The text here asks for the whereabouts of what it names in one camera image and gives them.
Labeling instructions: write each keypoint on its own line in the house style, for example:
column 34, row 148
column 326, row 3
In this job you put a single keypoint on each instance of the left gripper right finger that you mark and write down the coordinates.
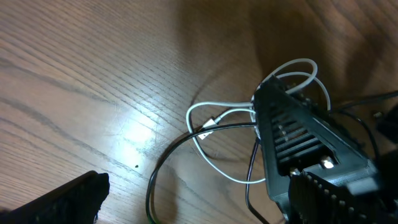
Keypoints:
column 318, row 201

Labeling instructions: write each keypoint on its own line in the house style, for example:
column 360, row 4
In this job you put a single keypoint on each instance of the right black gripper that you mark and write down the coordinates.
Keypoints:
column 297, row 135

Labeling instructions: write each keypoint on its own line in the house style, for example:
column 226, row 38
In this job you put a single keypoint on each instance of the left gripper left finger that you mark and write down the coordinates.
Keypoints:
column 77, row 201

